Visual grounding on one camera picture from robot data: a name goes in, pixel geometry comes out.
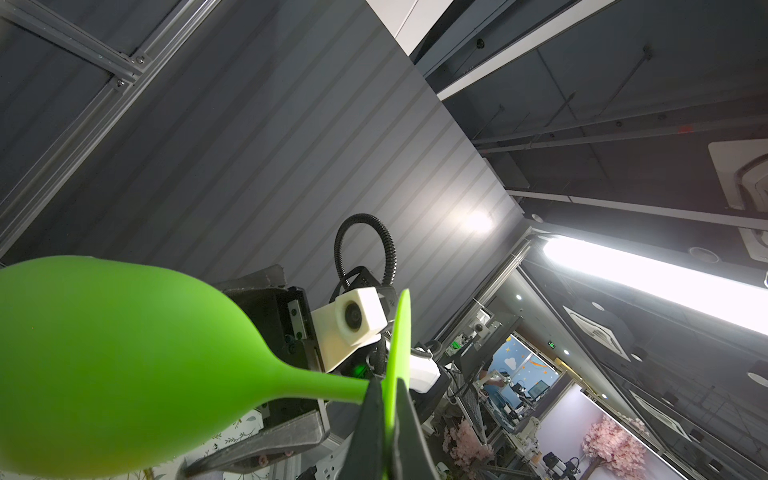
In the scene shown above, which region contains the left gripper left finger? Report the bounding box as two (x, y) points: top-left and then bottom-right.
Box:
(337, 380), (385, 480)

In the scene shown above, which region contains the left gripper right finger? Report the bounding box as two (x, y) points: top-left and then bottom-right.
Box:
(391, 379), (442, 480)

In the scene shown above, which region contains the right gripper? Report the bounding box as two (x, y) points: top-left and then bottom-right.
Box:
(182, 265), (330, 479)

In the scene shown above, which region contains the green wine glass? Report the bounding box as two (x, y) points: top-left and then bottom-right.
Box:
(1, 256), (406, 479)

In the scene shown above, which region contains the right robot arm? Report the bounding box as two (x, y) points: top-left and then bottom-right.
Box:
(271, 268), (439, 479)

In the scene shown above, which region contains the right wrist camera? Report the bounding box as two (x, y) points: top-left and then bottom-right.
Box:
(311, 287), (388, 373)

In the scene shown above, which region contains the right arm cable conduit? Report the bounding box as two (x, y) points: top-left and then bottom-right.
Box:
(333, 213), (398, 289)

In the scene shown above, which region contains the aluminium frame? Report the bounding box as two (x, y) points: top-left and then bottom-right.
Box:
(1, 1), (219, 253)

